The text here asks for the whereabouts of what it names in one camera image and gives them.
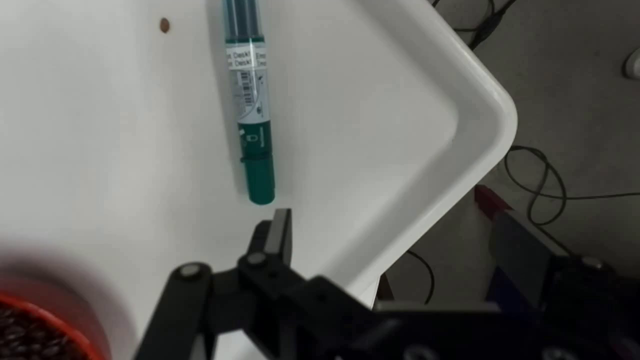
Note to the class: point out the single brown bean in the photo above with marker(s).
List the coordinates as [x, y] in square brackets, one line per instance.
[165, 24]

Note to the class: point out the dark beans heap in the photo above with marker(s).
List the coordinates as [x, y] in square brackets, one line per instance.
[27, 337]

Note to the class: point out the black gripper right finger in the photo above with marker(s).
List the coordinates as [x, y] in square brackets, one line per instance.
[523, 266]

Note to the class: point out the white plastic tray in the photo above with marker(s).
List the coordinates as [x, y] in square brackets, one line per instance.
[132, 133]

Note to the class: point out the green marker pen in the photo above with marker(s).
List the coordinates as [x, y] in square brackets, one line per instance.
[250, 101]

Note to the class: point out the large red bowl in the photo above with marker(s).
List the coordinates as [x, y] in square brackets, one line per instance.
[72, 333]

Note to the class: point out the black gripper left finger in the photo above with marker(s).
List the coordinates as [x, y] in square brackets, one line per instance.
[282, 237]

